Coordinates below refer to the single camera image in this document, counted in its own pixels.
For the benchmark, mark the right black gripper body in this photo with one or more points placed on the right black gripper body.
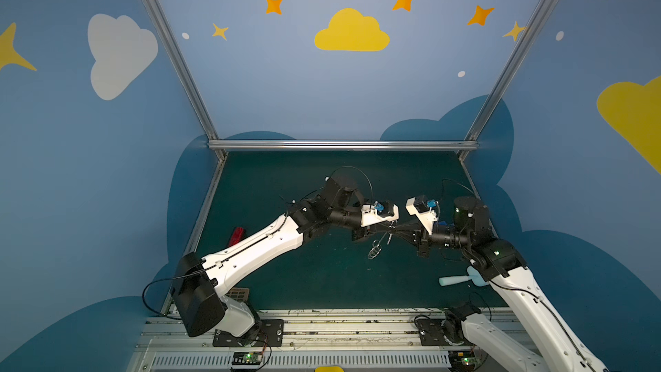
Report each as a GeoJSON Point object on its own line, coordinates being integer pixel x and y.
{"type": "Point", "coordinates": [419, 240]}

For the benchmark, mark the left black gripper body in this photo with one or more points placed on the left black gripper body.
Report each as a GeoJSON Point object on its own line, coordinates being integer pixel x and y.
{"type": "Point", "coordinates": [359, 232]}

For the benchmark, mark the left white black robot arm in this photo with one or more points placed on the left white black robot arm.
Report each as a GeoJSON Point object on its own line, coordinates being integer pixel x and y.
{"type": "Point", "coordinates": [200, 286]}

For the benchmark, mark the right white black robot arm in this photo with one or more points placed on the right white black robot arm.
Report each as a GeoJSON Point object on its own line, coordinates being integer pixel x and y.
{"type": "Point", "coordinates": [505, 270]}

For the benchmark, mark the light blue spatula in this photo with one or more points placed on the light blue spatula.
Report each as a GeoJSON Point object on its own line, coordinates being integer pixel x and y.
{"type": "Point", "coordinates": [472, 275]}

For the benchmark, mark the red cylindrical bottle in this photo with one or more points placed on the red cylindrical bottle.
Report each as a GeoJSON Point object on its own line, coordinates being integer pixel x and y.
{"type": "Point", "coordinates": [237, 236]}

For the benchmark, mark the brown slotted spatula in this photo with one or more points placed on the brown slotted spatula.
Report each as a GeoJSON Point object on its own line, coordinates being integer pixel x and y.
{"type": "Point", "coordinates": [238, 294]}

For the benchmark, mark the right green circuit board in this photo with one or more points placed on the right green circuit board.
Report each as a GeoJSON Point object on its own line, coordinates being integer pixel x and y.
{"type": "Point", "coordinates": [465, 361]}

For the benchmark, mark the green circuit board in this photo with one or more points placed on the green circuit board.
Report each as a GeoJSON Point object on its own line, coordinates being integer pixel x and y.
{"type": "Point", "coordinates": [465, 361]}
{"type": "Point", "coordinates": [250, 360]}

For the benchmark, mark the yellow object bottom edge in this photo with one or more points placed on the yellow object bottom edge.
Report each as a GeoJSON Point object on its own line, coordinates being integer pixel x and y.
{"type": "Point", "coordinates": [329, 369]}

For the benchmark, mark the left green circuit board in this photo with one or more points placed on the left green circuit board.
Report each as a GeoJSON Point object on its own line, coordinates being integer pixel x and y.
{"type": "Point", "coordinates": [250, 360]}

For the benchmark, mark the right side frame bar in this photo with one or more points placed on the right side frame bar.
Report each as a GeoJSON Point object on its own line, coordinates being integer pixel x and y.
{"type": "Point", "coordinates": [476, 191]}

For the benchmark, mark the right aluminium frame post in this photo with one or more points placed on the right aluminium frame post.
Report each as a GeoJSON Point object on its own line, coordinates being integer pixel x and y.
{"type": "Point", "coordinates": [536, 23]}

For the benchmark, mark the aluminium frame post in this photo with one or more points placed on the aluminium frame post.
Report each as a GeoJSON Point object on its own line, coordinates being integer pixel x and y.
{"type": "Point", "coordinates": [536, 23]}
{"type": "Point", "coordinates": [169, 42]}

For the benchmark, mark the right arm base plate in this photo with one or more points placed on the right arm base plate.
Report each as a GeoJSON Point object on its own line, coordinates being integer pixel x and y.
{"type": "Point", "coordinates": [439, 332]}

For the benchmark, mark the aluminium mounting rail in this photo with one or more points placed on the aluminium mounting rail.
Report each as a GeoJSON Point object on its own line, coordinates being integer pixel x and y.
{"type": "Point", "coordinates": [307, 329]}

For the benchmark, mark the white slotted cable duct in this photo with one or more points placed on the white slotted cable duct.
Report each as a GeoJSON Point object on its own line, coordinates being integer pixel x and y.
{"type": "Point", "coordinates": [305, 360]}

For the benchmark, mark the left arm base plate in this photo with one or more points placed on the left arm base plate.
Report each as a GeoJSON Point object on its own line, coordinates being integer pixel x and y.
{"type": "Point", "coordinates": [269, 331]}

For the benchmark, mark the left side frame bar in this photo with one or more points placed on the left side frame bar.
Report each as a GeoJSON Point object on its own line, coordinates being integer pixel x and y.
{"type": "Point", "coordinates": [202, 218]}

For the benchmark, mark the back aluminium frame bar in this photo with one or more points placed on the back aluminium frame bar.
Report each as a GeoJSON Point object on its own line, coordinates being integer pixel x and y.
{"type": "Point", "coordinates": [399, 146]}

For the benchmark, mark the left aluminium frame post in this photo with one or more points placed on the left aluminium frame post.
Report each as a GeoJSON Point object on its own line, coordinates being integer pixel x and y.
{"type": "Point", "coordinates": [169, 42]}

